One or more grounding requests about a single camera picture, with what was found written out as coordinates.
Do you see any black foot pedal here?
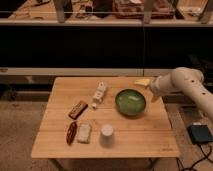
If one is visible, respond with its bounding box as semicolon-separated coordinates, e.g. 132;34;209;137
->
187;125;213;144

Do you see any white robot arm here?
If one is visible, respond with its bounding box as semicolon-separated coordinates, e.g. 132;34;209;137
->
149;67;213;122

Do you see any black pedal cable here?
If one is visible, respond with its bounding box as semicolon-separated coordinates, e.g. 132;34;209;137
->
176;143;213;171

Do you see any brown rectangular eraser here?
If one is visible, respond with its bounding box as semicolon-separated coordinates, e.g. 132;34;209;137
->
68;101;88;119

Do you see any dark red oblong object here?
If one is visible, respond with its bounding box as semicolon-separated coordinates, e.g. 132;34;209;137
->
66;122;77;145

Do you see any white paper cup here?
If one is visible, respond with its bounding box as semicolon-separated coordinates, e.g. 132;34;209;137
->
100;124;114;147

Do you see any yellow banana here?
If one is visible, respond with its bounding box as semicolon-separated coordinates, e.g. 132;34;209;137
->
134;78;150;87

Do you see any wooden table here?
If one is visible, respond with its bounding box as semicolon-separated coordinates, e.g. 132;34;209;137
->
31;77;180;160

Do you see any white sponge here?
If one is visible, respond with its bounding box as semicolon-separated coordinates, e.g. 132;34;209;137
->
77;123;92;144

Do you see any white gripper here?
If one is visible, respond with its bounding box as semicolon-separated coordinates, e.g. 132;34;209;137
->
149;75;173;102

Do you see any green bowl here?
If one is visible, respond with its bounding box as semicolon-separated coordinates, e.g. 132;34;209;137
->
115;89;146;116

